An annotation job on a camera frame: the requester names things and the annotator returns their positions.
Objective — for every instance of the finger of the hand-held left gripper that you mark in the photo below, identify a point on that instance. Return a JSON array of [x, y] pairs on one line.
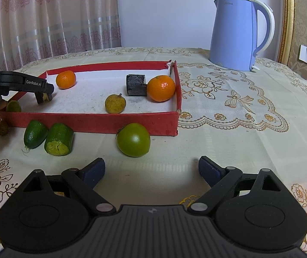
[[19, 83]]

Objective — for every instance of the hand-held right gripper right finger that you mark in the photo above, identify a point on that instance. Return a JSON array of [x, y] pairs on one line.
[[210, 170]]

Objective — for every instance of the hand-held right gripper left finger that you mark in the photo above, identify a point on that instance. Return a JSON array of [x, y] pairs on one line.
[[93, 172]]

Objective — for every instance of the small tan fruit piece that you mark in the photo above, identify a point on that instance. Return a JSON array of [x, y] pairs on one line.
[[45, 97]]

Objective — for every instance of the small orange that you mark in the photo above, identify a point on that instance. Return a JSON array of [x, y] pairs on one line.
[[66, 79]]

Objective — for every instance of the yellow-brown round fruit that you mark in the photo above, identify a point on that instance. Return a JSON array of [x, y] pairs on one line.
[[115, 104]]

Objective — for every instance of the red shallow cardboard box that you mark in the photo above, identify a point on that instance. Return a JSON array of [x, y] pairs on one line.
[[89, 99]]

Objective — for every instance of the large orange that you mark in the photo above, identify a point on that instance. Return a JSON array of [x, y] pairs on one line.
[[161, 89]]

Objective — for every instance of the small green round fruit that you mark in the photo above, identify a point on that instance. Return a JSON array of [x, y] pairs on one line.
[[14, 106]]

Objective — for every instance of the green cucumber piece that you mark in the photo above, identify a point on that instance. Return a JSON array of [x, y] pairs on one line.
[[35, 134], [59, 138]]

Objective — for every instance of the small olive round fruit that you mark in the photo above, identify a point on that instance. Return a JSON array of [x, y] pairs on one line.
[[2, 128]]

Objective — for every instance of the green tomato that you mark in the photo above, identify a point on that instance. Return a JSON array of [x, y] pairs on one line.
[[133, 139]]

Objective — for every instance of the patterned pink curtain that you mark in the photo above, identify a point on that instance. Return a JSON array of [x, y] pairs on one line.
[[48, 18]]

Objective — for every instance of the blue electric kettle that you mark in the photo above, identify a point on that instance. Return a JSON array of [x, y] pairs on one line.
[[234, 35]]

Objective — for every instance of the gold wall frame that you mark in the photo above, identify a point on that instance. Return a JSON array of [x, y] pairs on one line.
[[286, 18]]

